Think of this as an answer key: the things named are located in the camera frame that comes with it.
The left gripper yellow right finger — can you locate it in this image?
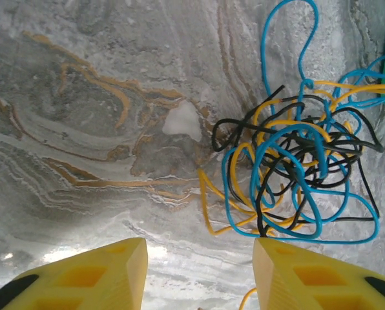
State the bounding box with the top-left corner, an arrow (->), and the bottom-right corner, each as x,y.
253,238 -> 385,310

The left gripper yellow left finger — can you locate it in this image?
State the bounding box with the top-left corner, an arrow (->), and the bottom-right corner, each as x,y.
0,238 -> 149,310

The thin yellow cable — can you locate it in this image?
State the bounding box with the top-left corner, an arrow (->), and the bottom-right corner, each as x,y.
253,80 -> 385,169
197,141 -> 309,310

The thin black cable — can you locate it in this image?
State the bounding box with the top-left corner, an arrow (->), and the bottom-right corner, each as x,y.
260,96 -> 384,227
211,84 -> 309,236

